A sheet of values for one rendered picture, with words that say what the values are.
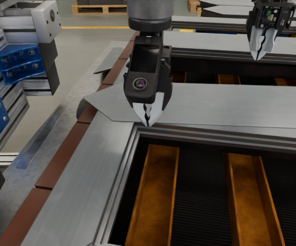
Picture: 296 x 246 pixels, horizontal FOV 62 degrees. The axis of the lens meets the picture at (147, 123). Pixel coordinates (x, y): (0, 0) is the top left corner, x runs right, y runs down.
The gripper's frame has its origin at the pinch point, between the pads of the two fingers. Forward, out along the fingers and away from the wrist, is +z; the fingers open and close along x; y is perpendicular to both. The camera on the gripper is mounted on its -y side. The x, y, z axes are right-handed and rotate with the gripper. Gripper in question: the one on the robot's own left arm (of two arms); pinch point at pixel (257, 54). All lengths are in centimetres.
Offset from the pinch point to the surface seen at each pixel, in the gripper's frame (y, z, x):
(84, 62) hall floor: -180, 89, -136
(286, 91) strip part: 8.3, 5.9, 7.2
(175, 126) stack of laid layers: 27.4, 6.1, -19.2
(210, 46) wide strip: -20.5, 5.7, -11.0
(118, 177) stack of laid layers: 42, 7, -27
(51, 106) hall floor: -90, 89, -129
